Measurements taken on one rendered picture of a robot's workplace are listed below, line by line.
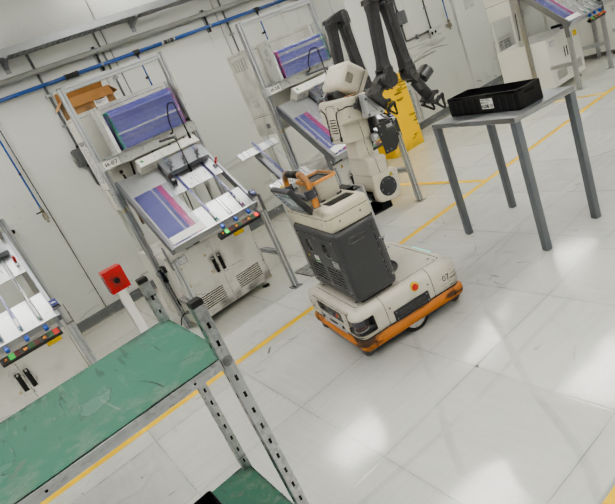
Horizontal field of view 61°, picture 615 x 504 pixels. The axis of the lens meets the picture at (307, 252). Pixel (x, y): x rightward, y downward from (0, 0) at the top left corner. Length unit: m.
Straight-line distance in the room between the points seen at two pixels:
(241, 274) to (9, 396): 1.70
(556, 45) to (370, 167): 4.64
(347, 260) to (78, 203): 3.30
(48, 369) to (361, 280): 2.12
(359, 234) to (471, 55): 6.19
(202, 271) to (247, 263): 0.37
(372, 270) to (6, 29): 3.94
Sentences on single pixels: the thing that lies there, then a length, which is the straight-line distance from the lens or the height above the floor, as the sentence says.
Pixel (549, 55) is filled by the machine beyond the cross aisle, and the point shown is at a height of 0.44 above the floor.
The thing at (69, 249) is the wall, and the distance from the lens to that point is 5.29.
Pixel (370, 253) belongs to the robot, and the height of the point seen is 0.51.
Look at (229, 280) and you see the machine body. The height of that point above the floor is 0.23.
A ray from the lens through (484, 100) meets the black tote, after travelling 3.26.
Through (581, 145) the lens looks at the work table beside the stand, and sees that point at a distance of 3.35.
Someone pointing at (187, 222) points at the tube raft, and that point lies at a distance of 3.57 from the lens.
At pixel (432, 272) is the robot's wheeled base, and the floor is 0.25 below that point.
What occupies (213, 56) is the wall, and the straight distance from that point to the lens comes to 5.89.
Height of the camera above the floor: 1.48
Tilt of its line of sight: 19 degrees down
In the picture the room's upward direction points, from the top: 23 degrees counter-clockwise
